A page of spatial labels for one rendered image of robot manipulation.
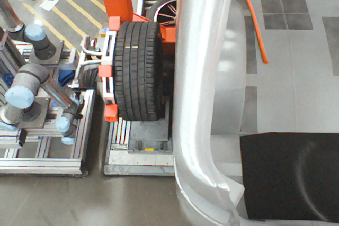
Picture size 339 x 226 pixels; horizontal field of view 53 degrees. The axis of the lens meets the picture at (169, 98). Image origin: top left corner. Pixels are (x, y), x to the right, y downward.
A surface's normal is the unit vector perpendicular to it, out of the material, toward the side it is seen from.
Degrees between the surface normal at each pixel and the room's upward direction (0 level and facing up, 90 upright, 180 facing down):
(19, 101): 84
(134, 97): 63
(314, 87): 22
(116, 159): 0
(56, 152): 0
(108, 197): 0
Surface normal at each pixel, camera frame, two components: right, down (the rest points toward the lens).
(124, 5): -0.04, 0.85
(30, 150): -0.04, -0.52
